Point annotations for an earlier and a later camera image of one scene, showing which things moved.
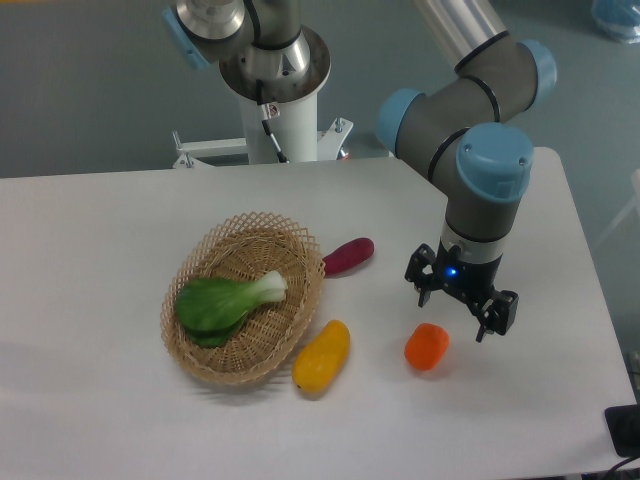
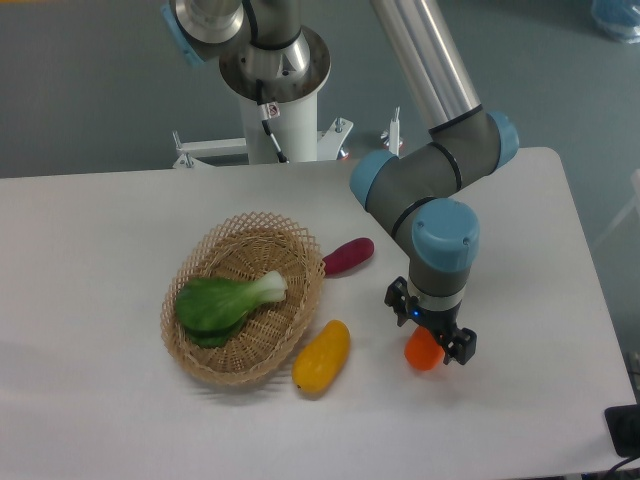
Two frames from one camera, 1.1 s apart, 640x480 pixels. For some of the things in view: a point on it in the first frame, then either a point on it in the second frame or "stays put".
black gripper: (471, 280) → (442, 324)
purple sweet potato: (348, 255) stays put
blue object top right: (621, 17) stays put
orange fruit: (426, 346) stays put
